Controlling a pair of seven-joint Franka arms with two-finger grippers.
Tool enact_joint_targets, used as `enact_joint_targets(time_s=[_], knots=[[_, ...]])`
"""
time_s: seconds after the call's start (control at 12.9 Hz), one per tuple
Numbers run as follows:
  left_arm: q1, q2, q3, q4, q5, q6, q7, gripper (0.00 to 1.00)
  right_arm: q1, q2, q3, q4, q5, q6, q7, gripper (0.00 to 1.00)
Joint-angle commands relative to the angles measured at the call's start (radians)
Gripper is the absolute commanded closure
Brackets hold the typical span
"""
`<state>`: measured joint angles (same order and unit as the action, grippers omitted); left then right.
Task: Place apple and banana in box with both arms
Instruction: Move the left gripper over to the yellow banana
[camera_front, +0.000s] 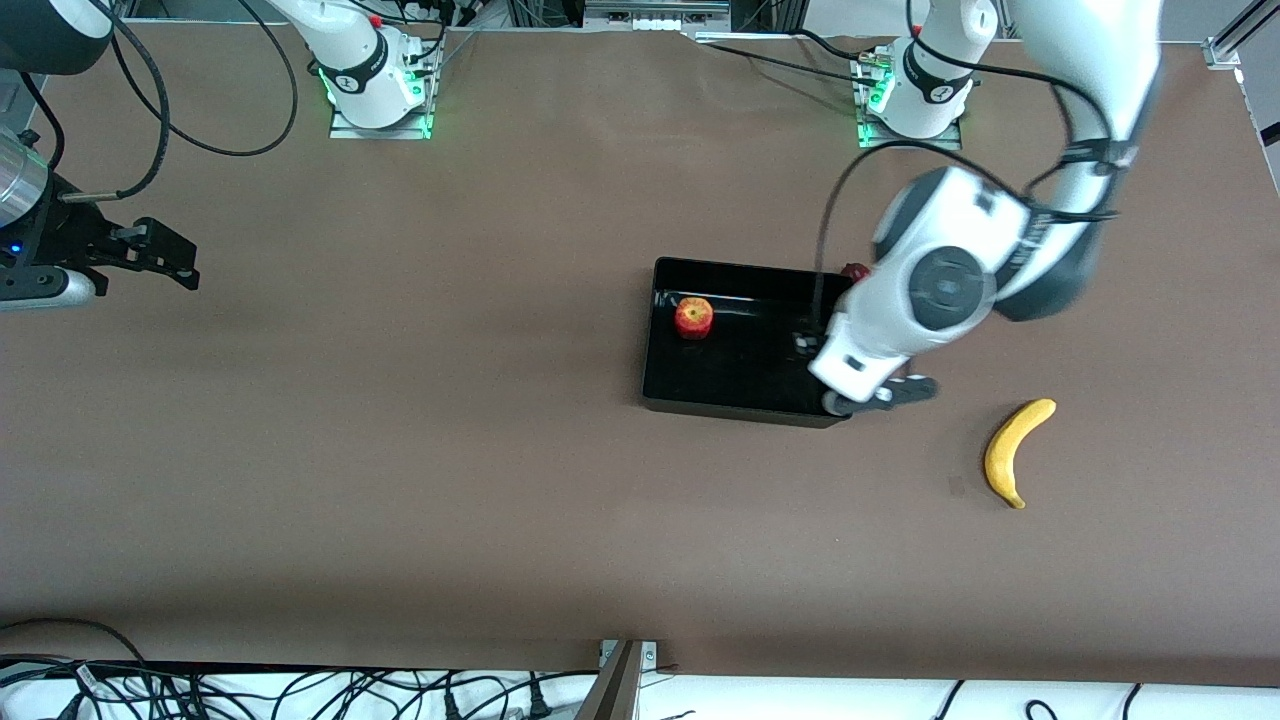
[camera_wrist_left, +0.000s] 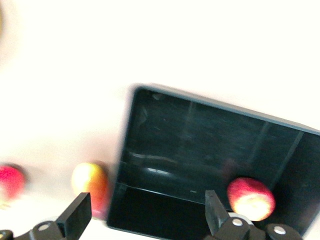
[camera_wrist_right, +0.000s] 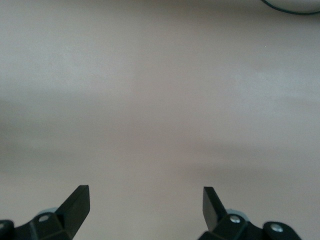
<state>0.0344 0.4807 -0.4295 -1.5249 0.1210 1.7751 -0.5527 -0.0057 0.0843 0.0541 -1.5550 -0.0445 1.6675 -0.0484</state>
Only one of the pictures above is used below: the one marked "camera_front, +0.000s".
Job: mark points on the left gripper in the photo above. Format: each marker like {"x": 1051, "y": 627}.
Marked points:
{"x": 809, "y": 343}

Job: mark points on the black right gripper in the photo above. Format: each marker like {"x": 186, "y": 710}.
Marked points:
{"x": 62, "y": 243}

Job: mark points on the black plastic box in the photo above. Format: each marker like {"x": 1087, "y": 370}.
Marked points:
{"x": 740, "y": 375}

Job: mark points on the red yellow apple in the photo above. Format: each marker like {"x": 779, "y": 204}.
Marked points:
{"x": 693, "y": 318}

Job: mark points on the yellow banana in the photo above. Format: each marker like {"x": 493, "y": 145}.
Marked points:
{"x": 1003, "y": 450}

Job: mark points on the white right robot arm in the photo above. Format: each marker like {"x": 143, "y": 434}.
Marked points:
{"x": 350, "y": 60}

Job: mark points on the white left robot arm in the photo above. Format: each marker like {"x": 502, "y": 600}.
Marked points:
{"x": 1090, "y": 60}

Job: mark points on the red yellow mango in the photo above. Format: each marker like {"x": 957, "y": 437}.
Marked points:
{"x": 856, "y": 271}

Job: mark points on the white power strip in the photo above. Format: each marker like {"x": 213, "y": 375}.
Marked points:
{"x": 655, "y": 14}

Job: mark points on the grey metal beam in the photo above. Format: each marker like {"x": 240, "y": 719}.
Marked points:
{"x": 612, "y": 690}

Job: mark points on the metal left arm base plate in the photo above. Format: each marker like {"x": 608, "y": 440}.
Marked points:
{"x": 910, "y": 142}

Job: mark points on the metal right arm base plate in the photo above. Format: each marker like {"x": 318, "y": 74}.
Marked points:
{"x": 380, "y": 132}

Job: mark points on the small metal bracket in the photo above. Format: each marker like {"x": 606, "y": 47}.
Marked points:
{"x": 648, "y": 654}

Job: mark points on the aluminium frame profile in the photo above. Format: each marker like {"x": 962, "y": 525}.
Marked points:
{"x": 1225, "y": 50}

